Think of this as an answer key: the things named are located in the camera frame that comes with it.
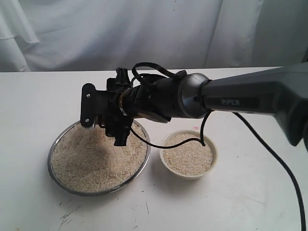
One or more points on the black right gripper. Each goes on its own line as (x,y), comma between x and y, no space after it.
(104,104)

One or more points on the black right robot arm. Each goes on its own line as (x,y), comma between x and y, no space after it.
(161,95)

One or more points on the metal plate of rice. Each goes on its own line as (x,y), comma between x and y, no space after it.
(51,166)

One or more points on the rice in steel bowl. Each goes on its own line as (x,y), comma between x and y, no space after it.
(96,163)

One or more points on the rice in white bowl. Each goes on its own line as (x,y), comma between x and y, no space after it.
(191,158)

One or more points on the small white ceramic bowl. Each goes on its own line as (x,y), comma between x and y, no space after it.
(185,177)

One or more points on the white backdrop curtain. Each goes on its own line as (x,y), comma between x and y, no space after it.
(88,35)

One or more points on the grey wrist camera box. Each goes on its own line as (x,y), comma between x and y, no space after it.
(122,78)

